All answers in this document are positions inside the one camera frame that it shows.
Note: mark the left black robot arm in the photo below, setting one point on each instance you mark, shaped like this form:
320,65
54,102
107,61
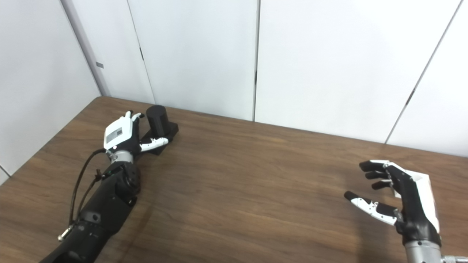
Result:
106,204

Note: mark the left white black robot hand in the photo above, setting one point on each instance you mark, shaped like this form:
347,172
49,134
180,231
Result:
119,135

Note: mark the black peg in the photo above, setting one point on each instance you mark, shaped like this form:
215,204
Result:
159,120

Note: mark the grey wall corner post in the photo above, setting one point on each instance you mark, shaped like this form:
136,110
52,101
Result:
87,47

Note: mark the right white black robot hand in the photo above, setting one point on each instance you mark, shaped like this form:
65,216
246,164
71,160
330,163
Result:
413,208

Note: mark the white square piece with hole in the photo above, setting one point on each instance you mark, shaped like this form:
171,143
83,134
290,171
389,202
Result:
422,178

